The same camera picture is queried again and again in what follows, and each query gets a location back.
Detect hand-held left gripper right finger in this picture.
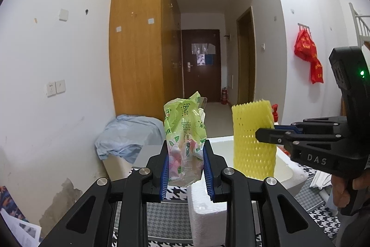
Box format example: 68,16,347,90
202,139,336,247

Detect light blue cloth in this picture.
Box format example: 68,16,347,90
95,114,165,164

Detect houndstooth tablecloth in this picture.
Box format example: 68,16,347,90
113,169,343,247

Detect white double wall socket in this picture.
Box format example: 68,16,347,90
46,79,67,97

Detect person's right hand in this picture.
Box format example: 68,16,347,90
331,174,352,207

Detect white printed paper sheet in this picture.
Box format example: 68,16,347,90
2,209,41,247

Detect yellow foam net sleeve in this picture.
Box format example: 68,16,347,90
231,99,277,180

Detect dark brown entrance door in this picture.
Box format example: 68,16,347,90
182,29,222,103

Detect white tissue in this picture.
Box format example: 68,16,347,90
309,168,333,197

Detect red plastic bag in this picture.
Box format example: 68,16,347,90
310,57,324,84
294,28,318,63

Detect wooden side door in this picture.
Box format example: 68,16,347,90
236,6,256,106

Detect white foam box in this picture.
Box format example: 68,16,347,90
187,135,310,247

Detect white paper notices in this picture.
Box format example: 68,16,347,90
191,43,216,55

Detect person's right forearm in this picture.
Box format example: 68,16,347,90
338,206,370,247

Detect colourful printed cloth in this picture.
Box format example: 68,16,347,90
0,186,28,223

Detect green printed plastic bag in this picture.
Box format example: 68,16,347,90
163,91,208,186

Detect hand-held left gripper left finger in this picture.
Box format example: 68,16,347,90
37,145,170,247

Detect blue paper notice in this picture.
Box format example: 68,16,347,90
196,54,215,65

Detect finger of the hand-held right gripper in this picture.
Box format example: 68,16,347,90
273,116,348,134
255,127,302,150

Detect white bottle with red pump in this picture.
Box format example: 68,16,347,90
271,104,281,125

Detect wooden wardrobe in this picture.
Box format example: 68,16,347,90
109,0,183,124

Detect white ladder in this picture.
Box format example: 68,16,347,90
348,2,370,48

